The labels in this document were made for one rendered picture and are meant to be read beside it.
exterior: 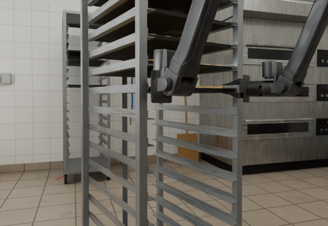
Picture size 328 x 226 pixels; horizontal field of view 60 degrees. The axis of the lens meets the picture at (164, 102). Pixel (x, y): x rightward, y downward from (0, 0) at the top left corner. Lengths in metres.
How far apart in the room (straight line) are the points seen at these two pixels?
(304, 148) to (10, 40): 3.87
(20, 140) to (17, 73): 0.83
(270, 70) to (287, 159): 2.86
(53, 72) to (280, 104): 2.86
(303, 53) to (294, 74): 0.07
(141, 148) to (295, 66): 0.57
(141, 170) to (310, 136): 3.29
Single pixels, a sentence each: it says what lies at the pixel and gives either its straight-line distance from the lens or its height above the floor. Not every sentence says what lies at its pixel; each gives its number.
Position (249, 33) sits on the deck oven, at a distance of 3.55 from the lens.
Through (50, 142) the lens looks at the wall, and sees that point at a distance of 3.93.
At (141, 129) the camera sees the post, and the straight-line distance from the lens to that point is 0.93.
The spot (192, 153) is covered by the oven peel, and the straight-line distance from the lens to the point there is 3.99.
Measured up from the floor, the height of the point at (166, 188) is 0.41.
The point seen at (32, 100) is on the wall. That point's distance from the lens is 3.91.
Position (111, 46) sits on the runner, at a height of 1.14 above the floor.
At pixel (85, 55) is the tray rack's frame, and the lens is 1.50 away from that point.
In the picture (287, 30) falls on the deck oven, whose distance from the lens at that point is 3.88.
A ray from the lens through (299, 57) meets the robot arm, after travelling 1.04.
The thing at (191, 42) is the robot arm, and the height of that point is 1.06.
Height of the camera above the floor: 0.93
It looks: 1 degrees down
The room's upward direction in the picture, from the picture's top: straight up
